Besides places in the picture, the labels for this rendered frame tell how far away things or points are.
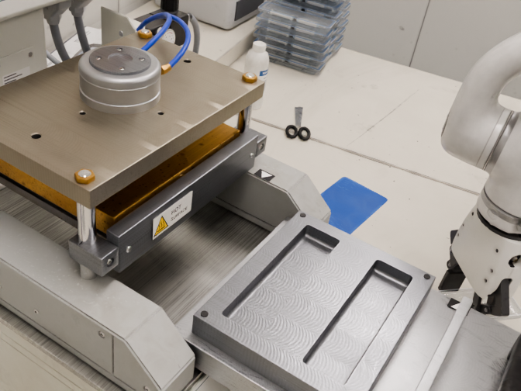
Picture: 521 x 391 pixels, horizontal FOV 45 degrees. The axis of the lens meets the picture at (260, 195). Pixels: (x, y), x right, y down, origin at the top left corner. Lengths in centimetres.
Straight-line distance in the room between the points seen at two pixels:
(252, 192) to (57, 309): 28
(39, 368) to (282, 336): 26
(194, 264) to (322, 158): 60
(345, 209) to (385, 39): 212
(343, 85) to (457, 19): 160
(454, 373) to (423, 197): 64
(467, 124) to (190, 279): 35
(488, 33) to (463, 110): 238
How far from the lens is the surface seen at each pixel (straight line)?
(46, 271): 61
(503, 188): 77
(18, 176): 65
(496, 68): 72
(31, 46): 77
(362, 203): 116
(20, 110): 62
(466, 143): 75
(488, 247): 82
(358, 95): 153
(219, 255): 73
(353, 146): 132
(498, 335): 69
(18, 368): 73
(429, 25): 313
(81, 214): 55
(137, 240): 58
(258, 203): 75
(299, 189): 74
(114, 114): 62
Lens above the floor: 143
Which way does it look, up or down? 37 degrees down
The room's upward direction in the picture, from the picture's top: 10 degrees clockwise
